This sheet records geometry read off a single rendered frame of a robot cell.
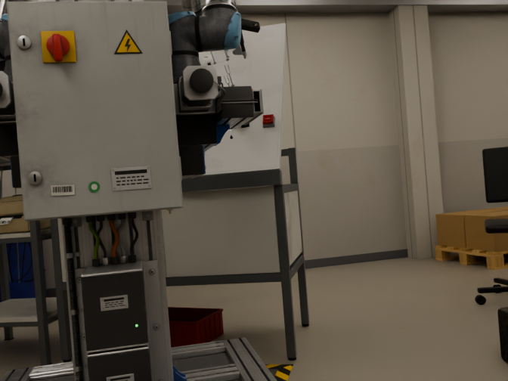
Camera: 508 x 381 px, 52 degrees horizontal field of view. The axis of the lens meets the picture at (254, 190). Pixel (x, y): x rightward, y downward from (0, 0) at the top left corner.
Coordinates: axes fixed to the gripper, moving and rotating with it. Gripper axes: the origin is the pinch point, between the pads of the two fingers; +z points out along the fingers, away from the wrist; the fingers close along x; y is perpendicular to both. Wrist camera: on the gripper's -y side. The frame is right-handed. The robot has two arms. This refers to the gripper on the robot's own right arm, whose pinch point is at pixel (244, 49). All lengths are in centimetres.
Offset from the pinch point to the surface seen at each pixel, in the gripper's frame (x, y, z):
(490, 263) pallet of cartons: 48, -144, 244
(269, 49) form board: -28.7, -11.2, 33.5
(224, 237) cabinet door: 71, 29, 41
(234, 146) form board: 32.6, 15.2, 26.0
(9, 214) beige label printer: 33, 137, 38
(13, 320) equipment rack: 82, 143, 58
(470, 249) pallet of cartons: 27, -139, 264
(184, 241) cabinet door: 68, 48, 42
